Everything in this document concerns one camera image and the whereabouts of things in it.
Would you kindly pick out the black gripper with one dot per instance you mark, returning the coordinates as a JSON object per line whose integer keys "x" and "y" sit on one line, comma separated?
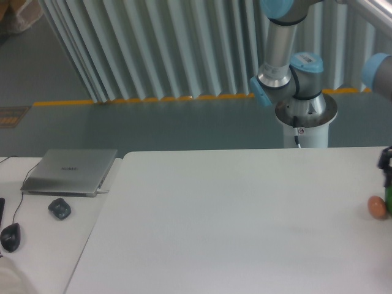
{"x": 385, "y": 165}

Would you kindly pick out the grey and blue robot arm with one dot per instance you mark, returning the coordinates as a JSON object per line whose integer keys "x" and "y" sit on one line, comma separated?
{"x": 294, "y": 81}

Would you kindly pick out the green vegetable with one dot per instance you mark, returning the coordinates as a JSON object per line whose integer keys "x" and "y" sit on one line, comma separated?
{"x": 388, "y": 199}

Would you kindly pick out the brown egg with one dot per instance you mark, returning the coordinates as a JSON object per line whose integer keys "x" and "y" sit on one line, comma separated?
{"x": 376, "y": 207}

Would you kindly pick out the white folding partition screen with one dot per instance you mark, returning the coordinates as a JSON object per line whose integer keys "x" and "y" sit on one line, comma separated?
{"x": 158, "y": 49}

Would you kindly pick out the silver closed laptop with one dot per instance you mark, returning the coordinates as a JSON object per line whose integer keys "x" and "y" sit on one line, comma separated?
{"x": 70, "y": 172}

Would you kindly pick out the black computer mouse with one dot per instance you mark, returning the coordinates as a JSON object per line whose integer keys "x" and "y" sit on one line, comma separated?
{"x": 11, "y": 237}

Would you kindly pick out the black keyboard edge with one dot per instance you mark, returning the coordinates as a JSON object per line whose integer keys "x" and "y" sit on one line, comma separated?
{"x": 2, "y": 205}

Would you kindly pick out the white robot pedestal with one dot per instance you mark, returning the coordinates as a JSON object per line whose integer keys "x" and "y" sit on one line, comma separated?
{"x": 305, "y": 123}

